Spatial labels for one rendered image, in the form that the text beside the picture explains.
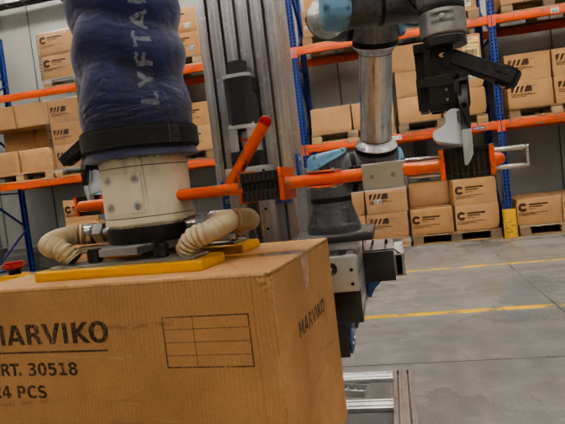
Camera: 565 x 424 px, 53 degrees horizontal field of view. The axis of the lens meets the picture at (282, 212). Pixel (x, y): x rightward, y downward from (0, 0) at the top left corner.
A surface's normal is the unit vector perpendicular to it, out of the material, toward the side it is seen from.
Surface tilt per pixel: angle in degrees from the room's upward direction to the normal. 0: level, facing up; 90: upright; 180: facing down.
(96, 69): 73
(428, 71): 89
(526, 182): 90
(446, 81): 89
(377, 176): 89
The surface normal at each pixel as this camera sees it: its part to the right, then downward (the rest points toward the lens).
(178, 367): -0.29, 0.08
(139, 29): 0.53, -0.38
